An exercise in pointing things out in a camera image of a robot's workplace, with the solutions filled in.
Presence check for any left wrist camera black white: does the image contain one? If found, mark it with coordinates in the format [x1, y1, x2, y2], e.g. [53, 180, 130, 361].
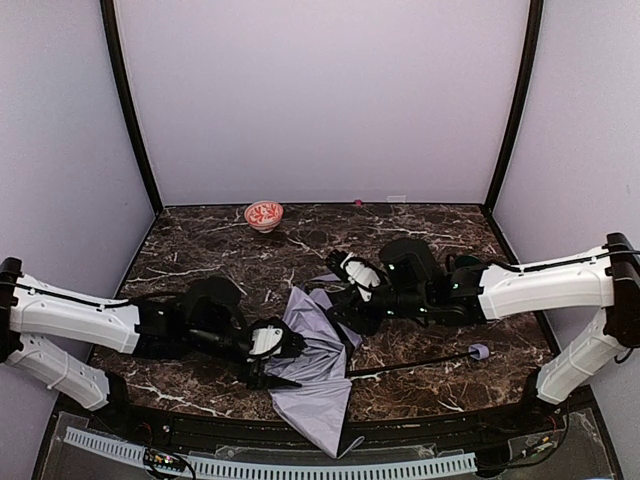
[247, 317, 307, 361]

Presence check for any right black corner post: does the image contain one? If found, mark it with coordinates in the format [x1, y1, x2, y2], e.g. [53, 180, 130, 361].
[483, 0, 544, 216]

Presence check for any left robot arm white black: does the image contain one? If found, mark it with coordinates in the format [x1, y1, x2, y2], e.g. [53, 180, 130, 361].
[1, 257, 306, 411]

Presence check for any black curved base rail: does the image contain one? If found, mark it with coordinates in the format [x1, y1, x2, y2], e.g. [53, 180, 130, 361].
[59, 387, 588, 458]

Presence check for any small circuit board with wires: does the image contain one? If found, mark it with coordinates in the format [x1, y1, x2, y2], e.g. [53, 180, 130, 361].
[142, 447, 197, 480]

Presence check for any left black corner post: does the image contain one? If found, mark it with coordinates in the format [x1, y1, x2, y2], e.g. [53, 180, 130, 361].
[99, 0, 164, 216]

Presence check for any lavender folding umbrella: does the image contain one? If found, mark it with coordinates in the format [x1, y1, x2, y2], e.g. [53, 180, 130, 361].
[262, 272, 490, 460]

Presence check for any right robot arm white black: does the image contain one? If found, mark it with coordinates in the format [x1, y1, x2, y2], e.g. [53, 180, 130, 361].
[326, 233, 639, 406]

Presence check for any black corner post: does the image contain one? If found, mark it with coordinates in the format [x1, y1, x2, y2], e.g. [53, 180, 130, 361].
[483, 0, 544, 216]
[99, 0, 164, 216]

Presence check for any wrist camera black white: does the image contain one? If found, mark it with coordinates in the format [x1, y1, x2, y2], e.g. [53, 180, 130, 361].
[325, 250, 383, 302]
[247, 317, 307, 361]

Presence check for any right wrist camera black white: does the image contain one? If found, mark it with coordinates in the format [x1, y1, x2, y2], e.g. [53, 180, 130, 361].
[325, 250, 383, 302]

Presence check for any dark green mug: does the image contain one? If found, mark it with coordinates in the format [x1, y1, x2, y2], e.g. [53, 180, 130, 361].
[445, 254, 488, 274]

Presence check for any white slotted cable duct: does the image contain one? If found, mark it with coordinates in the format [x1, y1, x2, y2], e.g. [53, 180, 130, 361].
[63, 427, 478, 479]

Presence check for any red patterned ceramic bowl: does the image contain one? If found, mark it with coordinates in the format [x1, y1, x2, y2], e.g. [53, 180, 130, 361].
[244, 201, 284, 233]

